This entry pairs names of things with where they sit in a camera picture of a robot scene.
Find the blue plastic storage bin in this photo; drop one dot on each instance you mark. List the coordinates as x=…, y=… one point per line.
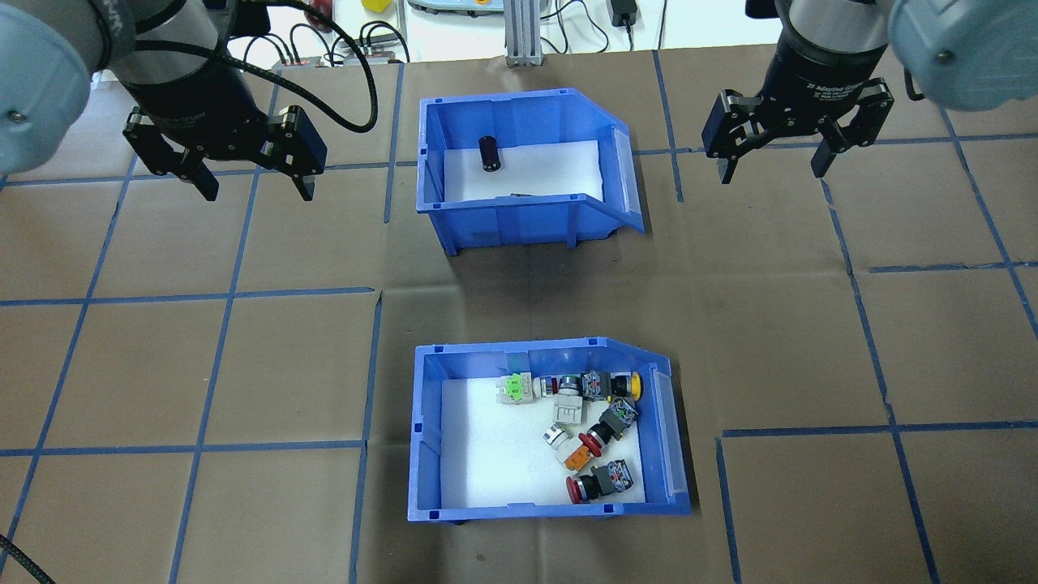
x=519, y=223
x=426, y=438

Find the yellow head push button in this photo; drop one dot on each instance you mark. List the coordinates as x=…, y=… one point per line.
x=612, y=385

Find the red mushroom button green block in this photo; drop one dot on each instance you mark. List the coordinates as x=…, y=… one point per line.
x=610, y=424

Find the silver button orange block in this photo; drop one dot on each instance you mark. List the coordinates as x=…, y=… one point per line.
x=568, y=450

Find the red mushroom button blue block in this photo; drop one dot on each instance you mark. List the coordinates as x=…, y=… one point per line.
x=600, y=480

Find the red object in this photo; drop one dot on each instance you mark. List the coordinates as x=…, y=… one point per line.
x=320, y=10

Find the black power adapter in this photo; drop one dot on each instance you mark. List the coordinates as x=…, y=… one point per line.
x=623, y=11

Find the yellow block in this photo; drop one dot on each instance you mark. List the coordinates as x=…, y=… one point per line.
x=375, y=4

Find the white foam liner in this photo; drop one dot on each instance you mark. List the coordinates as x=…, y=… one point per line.
x=551, y=170
x=486, y=454

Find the grey blue teach pendant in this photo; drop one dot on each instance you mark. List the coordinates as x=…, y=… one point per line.
x=450, y=5

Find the white contact block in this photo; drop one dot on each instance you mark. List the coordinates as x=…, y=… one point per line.
x=568, y=412

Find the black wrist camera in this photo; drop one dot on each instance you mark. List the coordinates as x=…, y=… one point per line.
x=250, y=18
x=762, y=8

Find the aluminium extrusion post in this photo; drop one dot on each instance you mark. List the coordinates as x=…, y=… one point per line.
x=523, y=32

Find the green white switch block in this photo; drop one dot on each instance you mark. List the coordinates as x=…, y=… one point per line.
x=513, y=388

